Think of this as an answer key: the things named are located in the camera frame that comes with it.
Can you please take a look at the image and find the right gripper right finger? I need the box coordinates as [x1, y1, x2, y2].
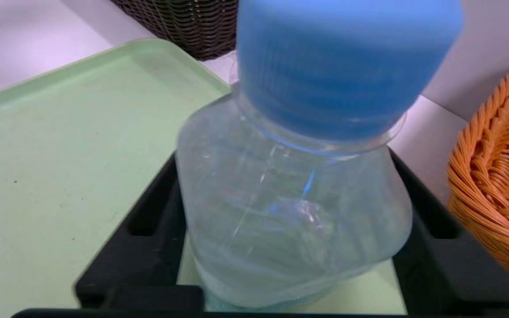
[387, 148, 509, 315]

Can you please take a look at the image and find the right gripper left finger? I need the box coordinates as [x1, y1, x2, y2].
[74, 152, 205, 310]

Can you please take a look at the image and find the clear water bottle blue cap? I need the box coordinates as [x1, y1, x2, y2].
[175, 0, 465, 310]

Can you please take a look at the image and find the orange wicker basket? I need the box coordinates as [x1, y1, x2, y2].
[447, 51, 509, 318]

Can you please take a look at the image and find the dark brown wicker basket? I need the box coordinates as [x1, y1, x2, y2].
[111, 0, 240, 61]

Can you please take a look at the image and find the light green plastic tray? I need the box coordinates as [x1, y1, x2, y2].
[0, 38, 409, 315]

